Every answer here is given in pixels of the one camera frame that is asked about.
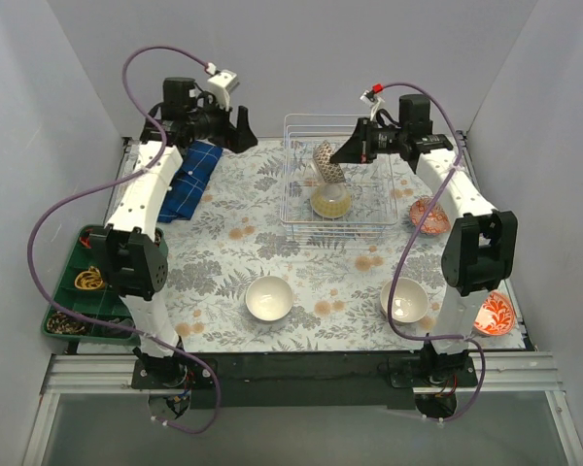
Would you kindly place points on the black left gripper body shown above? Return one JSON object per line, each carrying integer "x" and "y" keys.
{"x": 230, "y": 131}

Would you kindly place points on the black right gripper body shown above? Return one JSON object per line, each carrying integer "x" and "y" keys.
{"x": 362, "y": 142}

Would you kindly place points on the brown lattice pattern bowl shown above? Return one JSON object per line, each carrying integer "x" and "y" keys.
{"x": 328, "y": 162}

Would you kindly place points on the yellow dotted bowl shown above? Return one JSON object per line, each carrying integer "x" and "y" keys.
{"x": 331, "y": 200}

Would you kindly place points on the red geometric pattern bowl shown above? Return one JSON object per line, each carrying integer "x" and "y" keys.
{"x": 436, "y": 223}

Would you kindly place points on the plain white bowl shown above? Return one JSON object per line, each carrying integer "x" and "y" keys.
{"x": 410, "y": 302}
{"x": 269, "y": 298}

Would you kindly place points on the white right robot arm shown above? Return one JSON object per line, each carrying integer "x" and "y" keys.
{"x": 479, "y": 251}

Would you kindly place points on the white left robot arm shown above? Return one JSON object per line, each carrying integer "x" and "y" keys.
{"x": 131, "y": 262}

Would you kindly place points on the blue plaid shirt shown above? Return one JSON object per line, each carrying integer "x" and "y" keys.
{"x": 190, "y": 182}

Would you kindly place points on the floral patterned table mat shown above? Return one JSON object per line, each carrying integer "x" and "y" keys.
{"x": 236, "y": 236}

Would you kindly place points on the red rubber bands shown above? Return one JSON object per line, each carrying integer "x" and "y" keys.
{"x": 85, "y": 241}

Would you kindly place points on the yellow rubber bands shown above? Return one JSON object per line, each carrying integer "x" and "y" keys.
{"x": 89, "y": 280}

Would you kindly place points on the red floral pattern bowl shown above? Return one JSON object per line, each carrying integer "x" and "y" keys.
{"x": 496, "y": 316}

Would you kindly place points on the green compartment tray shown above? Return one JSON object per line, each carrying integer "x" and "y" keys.
{"x": 103, "y": 304}

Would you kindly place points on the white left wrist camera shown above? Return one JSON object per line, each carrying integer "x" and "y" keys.
{"x": 221, "y": 85}

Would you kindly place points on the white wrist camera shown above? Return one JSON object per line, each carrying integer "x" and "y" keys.
{"x": 221, "y": 85}
{"x": 373, "y": 99}

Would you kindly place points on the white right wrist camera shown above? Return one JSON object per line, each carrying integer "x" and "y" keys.
{"x": 373, "y": 99}

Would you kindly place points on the white wire dish rack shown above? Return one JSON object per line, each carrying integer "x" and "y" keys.
{"x": 373, "y": 215}

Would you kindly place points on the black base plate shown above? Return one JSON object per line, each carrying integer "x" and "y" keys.
{"x": 333, "y": 378}

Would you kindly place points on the aluminium frame rail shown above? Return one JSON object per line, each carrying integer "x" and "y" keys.
{"x": 90, "y": 374}

